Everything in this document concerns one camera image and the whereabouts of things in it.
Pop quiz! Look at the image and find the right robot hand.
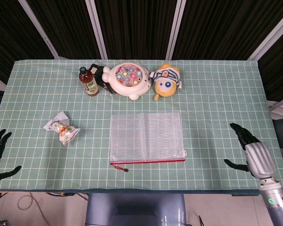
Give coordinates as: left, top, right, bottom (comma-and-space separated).
224, 122, 277, 180

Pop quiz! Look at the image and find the clear zip bag red seal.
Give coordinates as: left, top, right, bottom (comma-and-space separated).
109, 112, 188, 174

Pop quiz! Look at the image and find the crumpled snack packet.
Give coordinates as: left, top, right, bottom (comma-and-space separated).
43, 111, 81, 146

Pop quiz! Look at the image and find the green checked tablecloth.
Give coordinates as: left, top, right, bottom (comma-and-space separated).
0, 60, 283, 191

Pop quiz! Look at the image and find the yellow plush toy striped hat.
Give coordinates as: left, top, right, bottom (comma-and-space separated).
149, 63, 183, 101

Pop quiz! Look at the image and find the brown tea bottle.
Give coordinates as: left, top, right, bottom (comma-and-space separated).
79, 66, 100, 97

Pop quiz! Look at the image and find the black curtain panel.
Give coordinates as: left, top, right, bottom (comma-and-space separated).
94, 0, 179, 59
173, 0, 283, 61
0, 0, 55, 84
28, 0, 102, 59

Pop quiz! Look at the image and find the dark blue table underlay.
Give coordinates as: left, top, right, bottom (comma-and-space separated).
0, 187, 261, 196

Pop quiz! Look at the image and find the blue-grey robot torso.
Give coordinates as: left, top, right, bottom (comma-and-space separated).
84, 193, 188, 226

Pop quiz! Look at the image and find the black item in plastic wrap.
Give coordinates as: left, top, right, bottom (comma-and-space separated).
88, 63, 116, 95

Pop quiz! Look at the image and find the white fishing game toy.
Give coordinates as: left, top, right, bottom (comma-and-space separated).
101, 62, 153, 101

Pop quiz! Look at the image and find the beige floor cable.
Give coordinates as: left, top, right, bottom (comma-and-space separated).
17, 193, 47, 226

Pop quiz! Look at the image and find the white partition post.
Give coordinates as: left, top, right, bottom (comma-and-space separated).
166, 0, 187, 60
248, 8, 283, 61
17, 0, 60, 60
84, 0, 108, 60

